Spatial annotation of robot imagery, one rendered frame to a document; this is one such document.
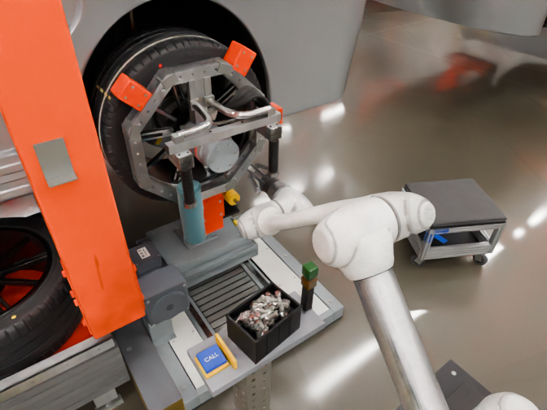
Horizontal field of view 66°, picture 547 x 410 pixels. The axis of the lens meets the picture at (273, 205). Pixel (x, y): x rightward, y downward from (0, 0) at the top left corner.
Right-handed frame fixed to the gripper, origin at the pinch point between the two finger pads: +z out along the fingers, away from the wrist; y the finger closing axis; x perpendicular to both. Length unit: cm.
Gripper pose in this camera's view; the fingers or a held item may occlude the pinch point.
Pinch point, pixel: (248, 166)
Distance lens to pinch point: 183.0
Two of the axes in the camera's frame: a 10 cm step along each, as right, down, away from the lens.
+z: -5.7, -5.2, 6.4
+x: -5.6, -3.1, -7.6
